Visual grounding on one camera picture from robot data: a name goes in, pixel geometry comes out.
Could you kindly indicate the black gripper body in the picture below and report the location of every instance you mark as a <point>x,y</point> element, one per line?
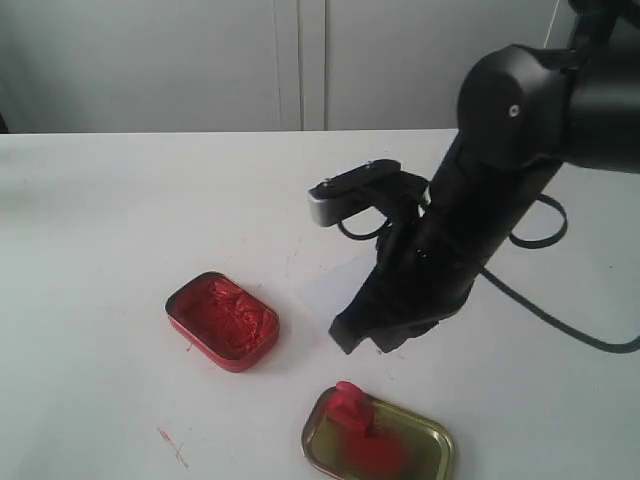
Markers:
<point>418,279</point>

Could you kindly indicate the red rubber stamp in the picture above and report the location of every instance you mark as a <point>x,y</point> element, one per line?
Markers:
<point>349,407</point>

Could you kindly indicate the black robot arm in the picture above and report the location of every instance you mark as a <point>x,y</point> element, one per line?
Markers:
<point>522,113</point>

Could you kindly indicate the red ink pad tin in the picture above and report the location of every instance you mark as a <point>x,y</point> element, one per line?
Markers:
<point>230,326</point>

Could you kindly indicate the white paper card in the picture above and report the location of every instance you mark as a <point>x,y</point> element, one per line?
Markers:
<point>329,293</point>

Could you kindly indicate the gold tin lid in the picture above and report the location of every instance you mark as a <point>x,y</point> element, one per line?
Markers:
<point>400,444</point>

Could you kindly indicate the white cabinet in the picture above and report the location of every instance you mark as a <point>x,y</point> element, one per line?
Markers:
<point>142,66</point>

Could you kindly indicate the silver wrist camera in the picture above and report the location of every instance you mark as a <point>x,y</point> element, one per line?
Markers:
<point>340,197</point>

